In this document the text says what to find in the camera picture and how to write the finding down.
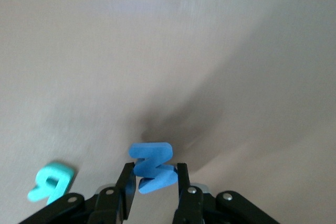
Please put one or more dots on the blue foam letter W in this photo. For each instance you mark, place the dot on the blue foam letter W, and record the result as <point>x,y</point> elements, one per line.
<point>149,153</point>

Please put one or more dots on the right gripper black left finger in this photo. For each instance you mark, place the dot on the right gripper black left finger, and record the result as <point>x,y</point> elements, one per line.
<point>105,205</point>

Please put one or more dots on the teal foam letter R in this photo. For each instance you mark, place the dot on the teal foam letter R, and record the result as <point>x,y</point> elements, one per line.
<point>64,172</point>

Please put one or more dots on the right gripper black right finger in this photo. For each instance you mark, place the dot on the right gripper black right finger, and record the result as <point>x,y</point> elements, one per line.
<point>191,205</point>

